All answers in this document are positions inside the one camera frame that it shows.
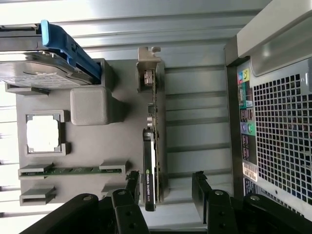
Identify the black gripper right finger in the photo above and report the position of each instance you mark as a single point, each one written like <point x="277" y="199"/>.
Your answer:
<point x="219" y="214"/>

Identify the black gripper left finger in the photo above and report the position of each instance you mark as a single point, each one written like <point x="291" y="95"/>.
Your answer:
<point x="126" y="214"/>

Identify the green RAM stick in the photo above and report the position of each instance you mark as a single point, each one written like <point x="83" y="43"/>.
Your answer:
<point x="73" y="170"/>

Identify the grey parts rack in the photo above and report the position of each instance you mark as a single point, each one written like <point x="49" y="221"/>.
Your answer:
<point x="97" y="146"/>

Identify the open black PC case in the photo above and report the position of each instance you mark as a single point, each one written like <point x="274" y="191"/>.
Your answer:
<point x="232" y="109"/>

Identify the silver CPU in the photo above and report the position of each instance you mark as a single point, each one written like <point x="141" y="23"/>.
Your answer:
<point x="42" y="131"/>

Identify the silver hard disk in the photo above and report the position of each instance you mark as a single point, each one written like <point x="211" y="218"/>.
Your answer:
<point x="36" y="70"/>

